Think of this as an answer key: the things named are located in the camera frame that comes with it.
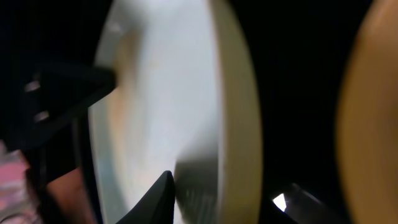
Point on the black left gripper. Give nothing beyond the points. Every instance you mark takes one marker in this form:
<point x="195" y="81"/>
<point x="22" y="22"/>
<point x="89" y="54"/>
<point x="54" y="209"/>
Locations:
<point x="39" y="99"/>

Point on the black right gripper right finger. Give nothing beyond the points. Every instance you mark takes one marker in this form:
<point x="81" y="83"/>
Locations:
<point x="296" y="204"/>

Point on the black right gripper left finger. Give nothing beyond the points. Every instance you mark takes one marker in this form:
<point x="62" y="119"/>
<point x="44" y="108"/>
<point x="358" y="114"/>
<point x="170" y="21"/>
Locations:
<point x="156" y="206"/>

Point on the yellow plate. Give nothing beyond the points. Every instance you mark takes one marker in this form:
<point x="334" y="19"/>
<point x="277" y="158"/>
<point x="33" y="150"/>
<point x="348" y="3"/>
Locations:
<point x="366" y="122"/>

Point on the mint plate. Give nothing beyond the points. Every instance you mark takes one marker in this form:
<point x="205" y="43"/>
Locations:
<point x="185" y="101"/>

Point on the black round tray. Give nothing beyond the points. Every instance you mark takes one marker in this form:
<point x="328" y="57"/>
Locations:
<point x="282" y="74"/>

